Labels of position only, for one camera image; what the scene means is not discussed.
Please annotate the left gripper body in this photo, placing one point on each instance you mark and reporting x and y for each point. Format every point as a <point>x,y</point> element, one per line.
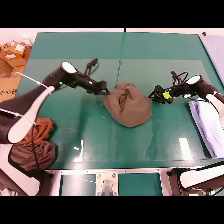
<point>97,87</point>

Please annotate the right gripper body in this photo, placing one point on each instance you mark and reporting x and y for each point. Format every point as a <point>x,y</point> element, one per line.
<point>165,94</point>

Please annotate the brown T-shirt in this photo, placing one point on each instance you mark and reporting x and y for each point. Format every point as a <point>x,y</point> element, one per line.
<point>130,105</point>

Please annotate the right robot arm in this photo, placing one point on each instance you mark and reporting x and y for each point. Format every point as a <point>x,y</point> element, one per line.
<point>203,87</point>

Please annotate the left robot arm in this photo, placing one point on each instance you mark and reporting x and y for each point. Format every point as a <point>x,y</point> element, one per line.
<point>30,101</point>

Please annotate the lavender garment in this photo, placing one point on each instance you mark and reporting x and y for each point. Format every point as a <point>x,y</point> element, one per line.
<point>215,55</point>
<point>207,125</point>

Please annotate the orange-brown garment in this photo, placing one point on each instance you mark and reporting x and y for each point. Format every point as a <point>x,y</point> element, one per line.
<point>42,129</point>

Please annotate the brown cardboard box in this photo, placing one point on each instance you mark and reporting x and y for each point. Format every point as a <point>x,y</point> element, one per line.
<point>10,81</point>

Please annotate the dark brown garment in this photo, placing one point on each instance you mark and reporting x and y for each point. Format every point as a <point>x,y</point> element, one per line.
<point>33,155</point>

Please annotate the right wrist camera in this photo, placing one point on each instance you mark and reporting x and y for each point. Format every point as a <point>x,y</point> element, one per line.
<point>177,77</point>

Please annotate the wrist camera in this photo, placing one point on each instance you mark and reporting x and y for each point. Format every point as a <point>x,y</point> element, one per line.
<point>177,77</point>
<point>91,65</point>

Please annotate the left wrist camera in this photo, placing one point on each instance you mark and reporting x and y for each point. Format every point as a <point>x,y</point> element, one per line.
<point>91,65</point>

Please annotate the silver frame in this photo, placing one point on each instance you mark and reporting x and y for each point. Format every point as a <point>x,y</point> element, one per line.
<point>106,181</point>

